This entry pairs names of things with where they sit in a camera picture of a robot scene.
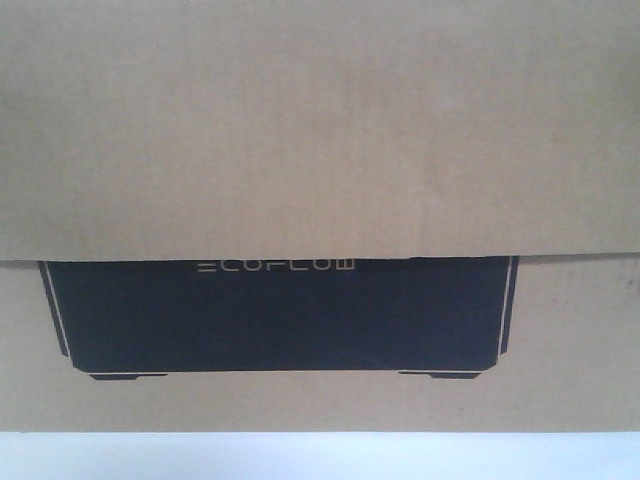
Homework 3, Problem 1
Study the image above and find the brown EcoFlow cardboard box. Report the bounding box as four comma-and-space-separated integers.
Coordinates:
1, 1, 639, 432

